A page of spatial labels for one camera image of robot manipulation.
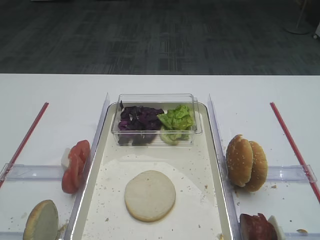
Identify green lettuce pile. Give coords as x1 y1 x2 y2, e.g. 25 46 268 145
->
157 105 194 145

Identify rear tomato slice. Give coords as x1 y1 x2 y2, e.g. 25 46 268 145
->
68 139 90 167

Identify tomato slice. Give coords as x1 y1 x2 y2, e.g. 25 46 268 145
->
68 139 90 167
61 154 84 194

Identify front tomato slice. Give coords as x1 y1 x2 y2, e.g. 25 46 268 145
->
61 154 84 194

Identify dark red meat slices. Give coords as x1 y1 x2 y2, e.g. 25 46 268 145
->
239 213 278 240

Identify clear plastic salad box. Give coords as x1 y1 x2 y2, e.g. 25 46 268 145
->
111 93 202 146

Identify purple cabbage leaves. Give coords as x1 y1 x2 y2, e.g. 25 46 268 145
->
118 101 164 146

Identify bottom bun slice on tray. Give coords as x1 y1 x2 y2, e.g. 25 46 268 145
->
124 170 176 222

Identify left sesame bun top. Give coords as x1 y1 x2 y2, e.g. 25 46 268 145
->
226 134 253 187

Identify sesame bun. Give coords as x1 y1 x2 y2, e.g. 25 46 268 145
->
226 134 253 187
244 141 268 192

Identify white metal tray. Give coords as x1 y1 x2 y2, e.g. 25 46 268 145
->
68 104 231 240

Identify white pusher block upper left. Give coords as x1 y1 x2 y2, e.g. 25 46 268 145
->
61 148 71 171

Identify white pusher block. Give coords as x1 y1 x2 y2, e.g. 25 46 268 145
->
61 148 71 171
267 215 286 240

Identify right sesame bun top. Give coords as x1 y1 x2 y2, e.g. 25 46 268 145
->
244 141 268 192

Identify clear upper right track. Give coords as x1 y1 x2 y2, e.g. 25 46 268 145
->
266 164 318 184

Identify clear track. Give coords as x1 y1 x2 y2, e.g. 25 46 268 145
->
266 164 318 184
0 163 64 181
284 232 320 240
0 232 23 240

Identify white pusher block lower right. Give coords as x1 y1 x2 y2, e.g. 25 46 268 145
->
267 215 286 240

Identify bun half lower left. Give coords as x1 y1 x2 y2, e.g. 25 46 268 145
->
23 199 59 240

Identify clear upper left track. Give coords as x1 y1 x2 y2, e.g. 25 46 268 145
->
0 163 64 181

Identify clear lower right track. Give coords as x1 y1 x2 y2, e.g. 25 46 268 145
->
284 232 320 240

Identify clear lower left track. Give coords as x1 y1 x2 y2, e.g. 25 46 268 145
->
0 232 23 240

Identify right red rail strip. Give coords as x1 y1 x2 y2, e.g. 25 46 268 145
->
269 102 320 202

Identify red rail strip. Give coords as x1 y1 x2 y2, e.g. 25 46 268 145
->
0 102 49 187
269 102 320 202

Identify clear right divider wall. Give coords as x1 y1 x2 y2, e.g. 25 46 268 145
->
207 95 243 240

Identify left red rail strip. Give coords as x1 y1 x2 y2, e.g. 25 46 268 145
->
0 102 49 187

